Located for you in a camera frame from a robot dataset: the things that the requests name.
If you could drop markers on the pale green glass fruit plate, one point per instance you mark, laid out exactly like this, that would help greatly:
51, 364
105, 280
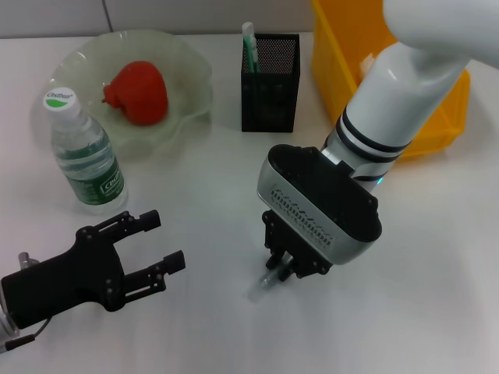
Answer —
183, 97

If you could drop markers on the grey pen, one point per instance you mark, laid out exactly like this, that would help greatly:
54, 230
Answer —
263, 284

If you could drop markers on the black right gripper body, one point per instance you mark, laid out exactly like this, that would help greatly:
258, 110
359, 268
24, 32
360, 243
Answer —
296, 249

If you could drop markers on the clear green-label water bottle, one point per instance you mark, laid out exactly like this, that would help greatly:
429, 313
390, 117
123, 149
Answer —
85, 163

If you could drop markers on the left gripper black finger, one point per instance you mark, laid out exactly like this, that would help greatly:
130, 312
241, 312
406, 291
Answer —
132, 224
160, 270

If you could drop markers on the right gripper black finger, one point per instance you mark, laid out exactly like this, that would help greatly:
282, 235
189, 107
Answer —
274, 259
285, 269

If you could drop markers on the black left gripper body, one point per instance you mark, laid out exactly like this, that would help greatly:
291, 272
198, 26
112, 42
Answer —
66, 280

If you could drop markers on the mint green pen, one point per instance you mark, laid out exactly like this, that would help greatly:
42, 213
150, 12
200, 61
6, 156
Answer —
249, 50

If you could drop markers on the yellow plastic bin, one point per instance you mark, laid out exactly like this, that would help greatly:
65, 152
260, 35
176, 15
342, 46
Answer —
335, 58

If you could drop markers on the black mesh pen holder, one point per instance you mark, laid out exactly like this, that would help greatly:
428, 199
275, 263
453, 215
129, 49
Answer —
269, 105

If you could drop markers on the red-orange fruit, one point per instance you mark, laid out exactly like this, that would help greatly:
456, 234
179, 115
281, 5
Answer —
140, 93

